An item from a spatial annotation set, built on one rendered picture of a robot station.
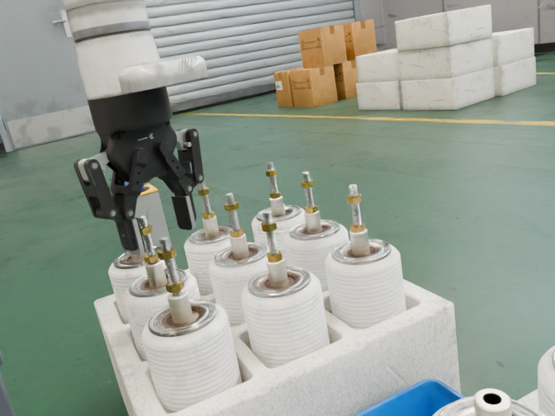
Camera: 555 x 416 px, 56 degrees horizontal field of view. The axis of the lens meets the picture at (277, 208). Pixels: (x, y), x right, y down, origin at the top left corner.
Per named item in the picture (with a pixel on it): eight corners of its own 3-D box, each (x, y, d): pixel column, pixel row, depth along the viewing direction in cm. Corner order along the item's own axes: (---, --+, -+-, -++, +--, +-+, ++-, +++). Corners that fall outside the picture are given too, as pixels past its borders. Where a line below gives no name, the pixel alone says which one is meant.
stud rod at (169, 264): (174, 305, 56) (158, 240, 54) (174, 301, 57) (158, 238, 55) (183, 303, 56) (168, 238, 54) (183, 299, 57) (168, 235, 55)
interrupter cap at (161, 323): (225, 323, 55) (225, 317, 55) (155, 347, 53) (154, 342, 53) (207, 297, 62) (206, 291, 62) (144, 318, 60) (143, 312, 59)
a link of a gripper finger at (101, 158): (108, 139, 50) (118, 161, 51) (69, 163, 47) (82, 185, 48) (123, 139, 49) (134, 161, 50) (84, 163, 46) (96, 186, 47)
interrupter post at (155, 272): (168, 280, 69) (163, 257, 68) (168, 287, 67) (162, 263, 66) (150, 283, 69) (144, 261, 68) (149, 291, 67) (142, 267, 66)
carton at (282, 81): (305, 100, 487) (300, 67, 478) (320, 100, 467) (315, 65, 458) (277, 106, 473) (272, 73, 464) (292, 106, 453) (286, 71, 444)
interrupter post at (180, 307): (196, 321, 57) (190, 294, 56) (175, 328, 56) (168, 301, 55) (192, 313, 59) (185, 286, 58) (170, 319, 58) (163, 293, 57)
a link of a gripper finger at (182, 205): (184, 197, 55) (192, 230, 56) (189, 196, 56) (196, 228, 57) (171, 196, 57) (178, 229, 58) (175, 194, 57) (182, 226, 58)
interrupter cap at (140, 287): (188, 268, 72) (187, 263, 72) (187, 291, 65) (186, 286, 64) (133, 280, 71) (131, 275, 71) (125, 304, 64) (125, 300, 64)
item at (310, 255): (329, 316, 89) (313, 215, 83) (374, 333, 81) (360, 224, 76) (288, 342, 83) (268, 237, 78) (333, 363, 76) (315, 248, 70)
